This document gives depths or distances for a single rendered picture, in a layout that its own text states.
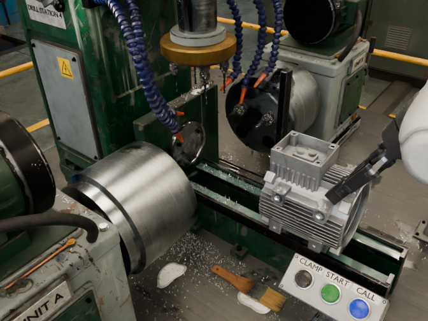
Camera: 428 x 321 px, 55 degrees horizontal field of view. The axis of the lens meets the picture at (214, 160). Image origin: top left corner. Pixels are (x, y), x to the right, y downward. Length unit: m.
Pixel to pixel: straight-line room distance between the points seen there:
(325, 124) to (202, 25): 0.64
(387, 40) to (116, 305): 3.67
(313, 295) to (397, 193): 0.75
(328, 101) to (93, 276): 0.93
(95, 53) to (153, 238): 0.46
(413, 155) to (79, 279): 0.53
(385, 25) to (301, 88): 2.92
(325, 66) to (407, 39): 2.79
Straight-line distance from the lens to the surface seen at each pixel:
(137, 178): 0.84
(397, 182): 1.50
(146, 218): 0.82
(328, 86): 1.37
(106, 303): 0.82
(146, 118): 1.07
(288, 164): 0.93
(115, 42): 1.09
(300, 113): 1.24
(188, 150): 1.19
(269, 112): 1.22
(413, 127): 0.51
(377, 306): 0.75
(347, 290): 0.76
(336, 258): 1.02
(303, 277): 0.76
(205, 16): 0.96
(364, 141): 1.68
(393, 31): 4.13
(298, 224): 0.95
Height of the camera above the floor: 1.65
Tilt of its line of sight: 35 degrees down
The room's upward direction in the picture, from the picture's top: 1 degrees counter-clockwise
